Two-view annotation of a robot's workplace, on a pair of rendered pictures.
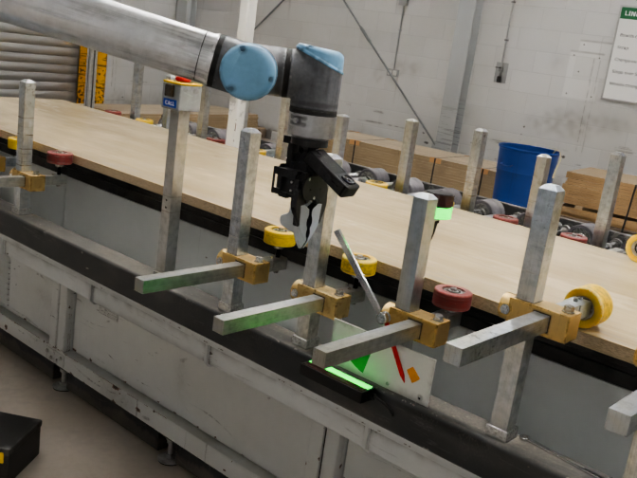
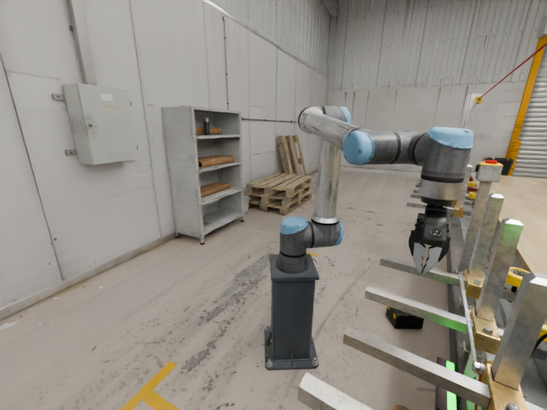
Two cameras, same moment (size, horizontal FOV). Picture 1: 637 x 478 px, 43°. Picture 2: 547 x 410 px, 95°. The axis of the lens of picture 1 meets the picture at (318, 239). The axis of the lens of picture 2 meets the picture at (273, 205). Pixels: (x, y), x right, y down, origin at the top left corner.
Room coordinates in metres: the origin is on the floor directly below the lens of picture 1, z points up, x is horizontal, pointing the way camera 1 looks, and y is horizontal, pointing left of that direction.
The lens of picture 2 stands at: (1.03, -0.52, 1.35)
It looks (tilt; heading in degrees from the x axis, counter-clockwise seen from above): 17 degrees down; 83
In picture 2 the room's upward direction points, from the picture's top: 1 degrees clockwise
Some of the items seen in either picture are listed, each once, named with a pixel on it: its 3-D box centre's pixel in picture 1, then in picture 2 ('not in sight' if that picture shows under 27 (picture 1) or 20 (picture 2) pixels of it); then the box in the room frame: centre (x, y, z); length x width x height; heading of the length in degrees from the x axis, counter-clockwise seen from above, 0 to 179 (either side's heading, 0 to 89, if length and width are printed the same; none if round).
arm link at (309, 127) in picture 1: (310, 126); (437, 189); (1.51, 0.04, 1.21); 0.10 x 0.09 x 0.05; 142
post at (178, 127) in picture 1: (172, 196); (472, 230); (2.03, 0.39, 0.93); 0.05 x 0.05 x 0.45; 50
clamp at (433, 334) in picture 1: (414, 322); (504, 397); (1.53, -0.21, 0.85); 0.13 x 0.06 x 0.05; 50
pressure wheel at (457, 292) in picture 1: (448, 314); not in sight; (1.59, -0.29, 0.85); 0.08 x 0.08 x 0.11
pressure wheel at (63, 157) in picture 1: (59, 168); not in sight; (2.55, 0.86, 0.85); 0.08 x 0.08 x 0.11
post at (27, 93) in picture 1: (24, 156); (461, 200); (2.50, 0.96, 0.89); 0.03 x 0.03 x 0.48; 50
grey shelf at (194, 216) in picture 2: not in sight; (208, 173); (0.59, 2.77, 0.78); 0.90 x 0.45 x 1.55; 56
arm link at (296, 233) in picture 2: not in sight; (295, 234); (1.30, 0.73, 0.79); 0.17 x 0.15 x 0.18; 4
